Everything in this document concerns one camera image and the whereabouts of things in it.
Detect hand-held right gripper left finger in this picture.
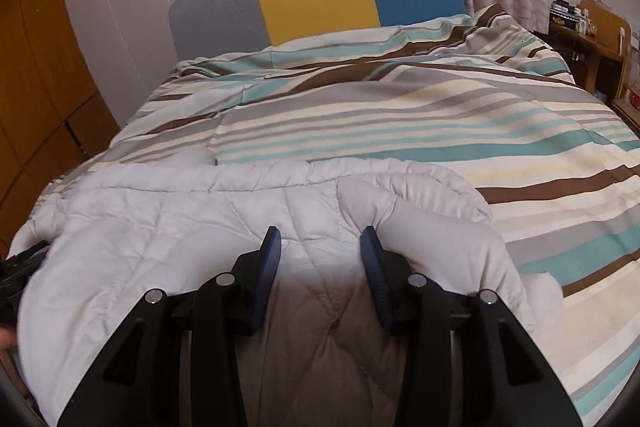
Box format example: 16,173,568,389
57,226,282,427

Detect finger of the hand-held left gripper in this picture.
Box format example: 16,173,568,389
0,241,53,328

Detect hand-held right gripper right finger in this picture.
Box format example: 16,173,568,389
360,226,583,427

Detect white quilted puffer jacket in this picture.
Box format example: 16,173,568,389
7,157,566,427

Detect striped blanket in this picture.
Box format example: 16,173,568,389
30,2,640,427

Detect wooden wardrobe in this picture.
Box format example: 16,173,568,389
0,0,121,228

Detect wooden desk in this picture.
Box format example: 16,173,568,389
547,19,601,95

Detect dark box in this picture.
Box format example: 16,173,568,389
549,0,583,28

